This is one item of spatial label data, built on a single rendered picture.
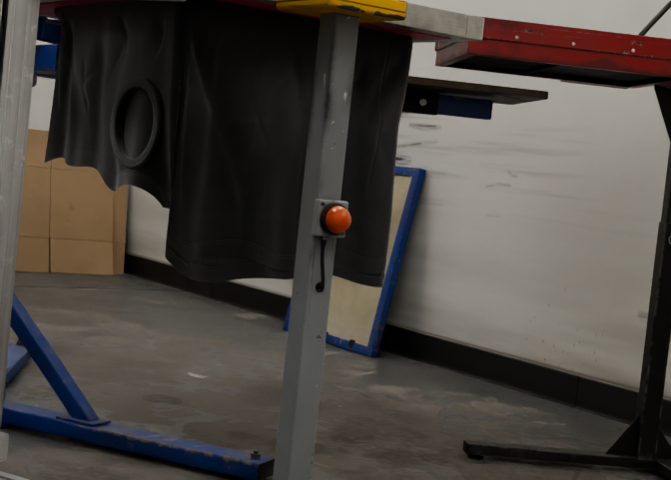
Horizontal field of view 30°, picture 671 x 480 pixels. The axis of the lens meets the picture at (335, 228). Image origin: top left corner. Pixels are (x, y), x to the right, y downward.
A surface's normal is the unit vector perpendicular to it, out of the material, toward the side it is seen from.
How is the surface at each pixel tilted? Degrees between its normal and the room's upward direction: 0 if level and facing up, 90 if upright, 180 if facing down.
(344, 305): 77
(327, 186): 90
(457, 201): 90
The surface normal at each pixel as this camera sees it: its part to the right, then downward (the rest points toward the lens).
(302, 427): 0.58, 0.11
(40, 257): 0.58, -0.15
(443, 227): -0.81, -0.05
